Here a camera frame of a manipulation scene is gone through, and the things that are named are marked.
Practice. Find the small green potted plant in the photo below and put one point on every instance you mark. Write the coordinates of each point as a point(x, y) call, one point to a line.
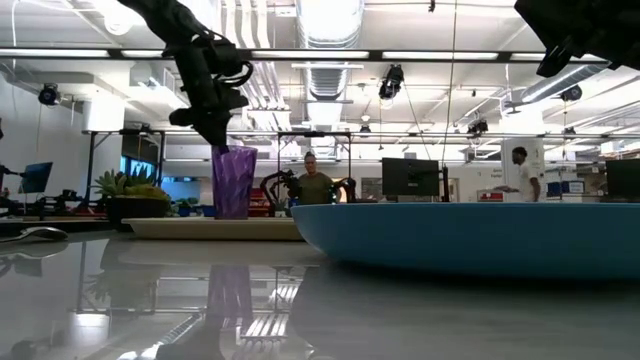
point(186, 205)

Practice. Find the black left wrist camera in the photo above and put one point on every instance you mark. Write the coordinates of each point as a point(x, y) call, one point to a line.
point(222, 56)

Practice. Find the black background robot arm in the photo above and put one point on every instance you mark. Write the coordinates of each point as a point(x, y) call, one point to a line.
point(347, 189)
point(280, 185)

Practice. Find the black overhead light bar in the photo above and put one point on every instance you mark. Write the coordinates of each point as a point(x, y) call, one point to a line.
point(115, 53)

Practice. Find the silver ventilation duct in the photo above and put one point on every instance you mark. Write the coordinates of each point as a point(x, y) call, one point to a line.
point(327, 80)
point(550, 87)

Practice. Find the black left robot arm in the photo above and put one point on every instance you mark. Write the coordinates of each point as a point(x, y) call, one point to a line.
point(160, 17)

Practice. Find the beige rectangular tray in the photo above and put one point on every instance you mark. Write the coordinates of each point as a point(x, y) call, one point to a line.
point(215, 229)

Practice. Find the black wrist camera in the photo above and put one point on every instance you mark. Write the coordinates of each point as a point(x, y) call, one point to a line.
point(222, 56)
point(556, 59)

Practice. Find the lit blue computer monitor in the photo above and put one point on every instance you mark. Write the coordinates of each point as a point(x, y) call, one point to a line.
point(36, 177)

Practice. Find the black computer monitor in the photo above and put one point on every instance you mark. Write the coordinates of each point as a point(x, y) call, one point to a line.
point(624, 179)
point(410, 176)

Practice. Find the blue storage boxes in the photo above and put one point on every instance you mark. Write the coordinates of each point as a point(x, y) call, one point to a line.
point(567, 188)

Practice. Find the black plant pot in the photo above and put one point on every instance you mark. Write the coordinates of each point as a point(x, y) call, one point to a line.
point(135, 212)

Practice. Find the person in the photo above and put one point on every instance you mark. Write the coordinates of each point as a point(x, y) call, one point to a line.
point(314, 187)
point(526, 180)

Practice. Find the silver metal spoon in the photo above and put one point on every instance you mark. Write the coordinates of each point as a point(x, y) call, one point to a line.
point(42, 233)

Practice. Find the purple faceted plastic cup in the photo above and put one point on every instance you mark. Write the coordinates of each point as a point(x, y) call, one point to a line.
point(234, 182)

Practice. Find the black ceiling spotlight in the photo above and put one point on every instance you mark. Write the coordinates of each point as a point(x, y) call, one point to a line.
point(48, 95)
point(571, 93)
point(391, 82)
point(478, 127)

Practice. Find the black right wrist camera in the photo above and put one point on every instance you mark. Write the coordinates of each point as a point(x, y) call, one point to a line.
point(556, 59)

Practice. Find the green succulent plant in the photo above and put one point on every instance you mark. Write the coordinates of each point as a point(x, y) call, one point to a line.
point(131, 187)

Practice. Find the blue plate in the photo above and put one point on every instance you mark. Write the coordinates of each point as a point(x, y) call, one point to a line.
point(475, 237)

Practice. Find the black workstation frame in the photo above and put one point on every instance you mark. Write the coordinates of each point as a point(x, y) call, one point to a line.
point(91, 160)
point(349, 160)

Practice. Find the red box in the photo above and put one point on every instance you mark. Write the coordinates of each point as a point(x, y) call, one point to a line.
point(490, 196)

